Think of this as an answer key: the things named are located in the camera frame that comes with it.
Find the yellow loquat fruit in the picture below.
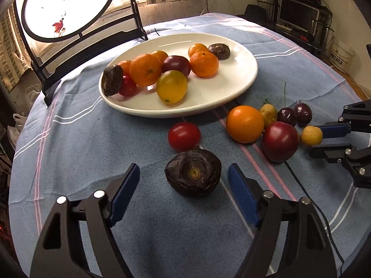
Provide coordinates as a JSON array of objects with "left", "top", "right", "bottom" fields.
[{"left": 301, "top": 126, "right": 323, "bottom": 146}]

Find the dark red cherry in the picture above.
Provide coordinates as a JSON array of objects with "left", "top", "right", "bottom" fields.
[
  {"left": 294, "top": 103, "right": 313, "bottom": 127},
  {"left": 277, "top": 81, "right": 297, "bottom": 127}
]

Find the white plastic bucket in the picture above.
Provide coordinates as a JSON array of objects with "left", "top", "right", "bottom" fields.
[{"left": 329, "top": 37, "right": 355, "bottom": 73}]

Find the small yellow loquat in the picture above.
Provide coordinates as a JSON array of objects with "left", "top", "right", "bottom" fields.
[{"left": 259, "top": 99, "right": 278, "bottom": 128}]

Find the large orange on table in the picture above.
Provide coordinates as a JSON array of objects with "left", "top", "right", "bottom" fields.
[{"left": 226, "top": 105, "right": 265, "bottom": 144}]

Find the blue striped tablecloth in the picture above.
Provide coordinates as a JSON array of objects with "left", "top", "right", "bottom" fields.
[{"left": 9, "top": 14, "right": 370, "bottom": 277}]

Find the white ceramic plate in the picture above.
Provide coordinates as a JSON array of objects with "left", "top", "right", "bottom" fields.
[{"left": 98, "top": 33, "right": 258, "bottom": 118}]

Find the computer monitor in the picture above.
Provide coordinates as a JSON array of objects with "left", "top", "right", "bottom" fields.
[{"left": 278, "top": 0, "right": 320, "bottom": 33}]

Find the plastic bags pile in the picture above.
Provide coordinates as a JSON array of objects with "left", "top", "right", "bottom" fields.
[{"left": 7, "top": 83, "right": 42, "bottom": 151}]

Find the dark water chestnut right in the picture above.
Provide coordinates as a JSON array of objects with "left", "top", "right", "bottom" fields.
[{"left": 208, "top": 43, "right": 231, "bottom": 60}]

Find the black hat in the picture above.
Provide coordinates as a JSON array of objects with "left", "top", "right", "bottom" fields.
[{"left": 237, "top": 4, "right": 270, "bottom": 24}]

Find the orange mandarin right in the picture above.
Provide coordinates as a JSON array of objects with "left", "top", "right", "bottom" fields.
[{"left": 190, "top": 51, "right": 219, "bottom": 78}]

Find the red cherry tomato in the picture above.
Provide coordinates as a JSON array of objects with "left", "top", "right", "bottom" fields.
[{"left": 168, "top": 122, "right": 201, "bottom": 152}]

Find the small orange behind finger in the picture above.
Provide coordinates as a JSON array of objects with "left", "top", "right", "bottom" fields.
[{"left": 188, "top": 43, "right": 208, "bottom": 58}]

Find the red tomato in plate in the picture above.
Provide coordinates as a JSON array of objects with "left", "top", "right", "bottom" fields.
[{"left": 118, "top": 75, "right": 137, "bottom": 97}]

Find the yellow green tomato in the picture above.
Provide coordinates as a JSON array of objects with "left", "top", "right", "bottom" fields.
[{"left": 156, "top": 70, "right": 188, "bottom": 105}]

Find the dark purple plum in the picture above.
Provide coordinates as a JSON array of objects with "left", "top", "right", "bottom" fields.
[{"left": 162, "top": 55, "right": 191, "bottom": 77}]

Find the small orange mandarin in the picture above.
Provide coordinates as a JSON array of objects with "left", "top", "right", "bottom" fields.
[{"left": 118, "top": 60, "right": 131, "bottom": 75}]

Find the large orange mandarin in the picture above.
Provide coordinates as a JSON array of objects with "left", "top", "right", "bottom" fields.
[{"left": 129, "top": 54, "right": 162, "bottom": 87}]

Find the orange kumquat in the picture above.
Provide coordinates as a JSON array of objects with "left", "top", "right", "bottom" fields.
[{"left": 151, "top": 50, "right": 169, "bottom": 64}]

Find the left patterned curtain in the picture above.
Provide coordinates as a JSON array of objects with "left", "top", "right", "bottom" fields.
[{"left": 0, "top": 5, "right": 31, "bottom": 93}]

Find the round bird painting screen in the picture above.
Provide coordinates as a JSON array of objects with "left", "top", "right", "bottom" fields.
[{"left": 14, "top": 0, "right": 148, "bottom": 105}]

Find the black cable on table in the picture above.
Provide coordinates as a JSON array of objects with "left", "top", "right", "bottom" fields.
[{"left": 284, "top": 160, "right": 346, "bottom": 272}]

